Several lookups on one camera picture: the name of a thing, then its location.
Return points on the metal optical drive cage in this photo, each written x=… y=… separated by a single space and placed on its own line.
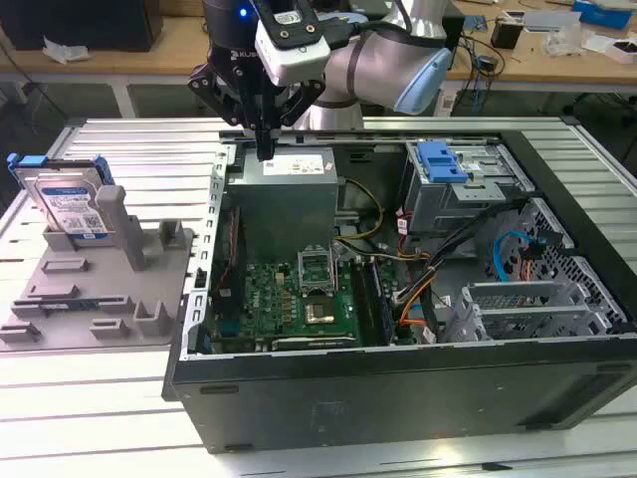
x=433 y=209

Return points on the small black box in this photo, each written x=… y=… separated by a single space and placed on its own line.
x=507 y=35

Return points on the black open PC case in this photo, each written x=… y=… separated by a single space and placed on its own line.
x=398 y=398

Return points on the CPU socket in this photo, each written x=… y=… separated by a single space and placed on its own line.
x=318 y=311

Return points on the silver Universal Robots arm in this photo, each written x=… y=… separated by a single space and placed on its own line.
x=378 y=55

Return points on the RAM stick on rack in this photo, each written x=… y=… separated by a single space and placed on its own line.
x=64 y=306

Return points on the hard disk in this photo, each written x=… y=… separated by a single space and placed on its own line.
x=64 y=199

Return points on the blue plastic drive latch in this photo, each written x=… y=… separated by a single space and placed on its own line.
x=440 y=162

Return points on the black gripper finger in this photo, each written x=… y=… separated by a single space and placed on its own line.
x=219 y=99
x=298 y=107

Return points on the green motherboard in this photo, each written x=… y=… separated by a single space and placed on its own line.
x=269 y=294

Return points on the grey plastic parts rack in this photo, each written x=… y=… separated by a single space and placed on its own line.
x=99 y=279

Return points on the crumpled white plastic bag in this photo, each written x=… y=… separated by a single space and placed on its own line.
x=64 y=50

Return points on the black graphics card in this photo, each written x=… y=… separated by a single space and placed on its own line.
x=313 y=342

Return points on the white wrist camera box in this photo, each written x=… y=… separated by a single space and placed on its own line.
x=293 y=65

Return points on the metal disk bay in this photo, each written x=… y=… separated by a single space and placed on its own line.
x=517 y=287

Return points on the wooden desk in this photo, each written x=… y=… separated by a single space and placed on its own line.
x=164 y=50

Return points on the blue cardboard box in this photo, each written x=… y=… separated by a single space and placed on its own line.
x=597 y=12

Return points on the large black computer box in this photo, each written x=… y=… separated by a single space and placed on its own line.
x=74 y=25

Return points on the black RAM slot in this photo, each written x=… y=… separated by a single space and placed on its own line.
x=365 y=304

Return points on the grey power supply unit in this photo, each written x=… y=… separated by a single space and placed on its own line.
x=283 y=209

